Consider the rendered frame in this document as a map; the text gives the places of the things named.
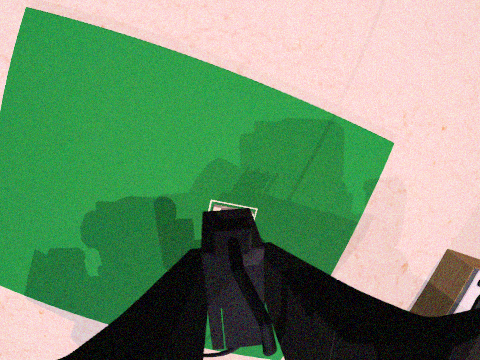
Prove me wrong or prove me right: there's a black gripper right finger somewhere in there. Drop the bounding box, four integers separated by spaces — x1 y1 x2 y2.
264 241 480 360

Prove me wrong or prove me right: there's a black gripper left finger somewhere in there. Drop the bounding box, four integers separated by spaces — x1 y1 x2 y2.
59 248 208 360

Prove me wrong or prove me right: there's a green circuit board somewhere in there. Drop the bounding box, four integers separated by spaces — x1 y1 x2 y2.
0 7 395 325

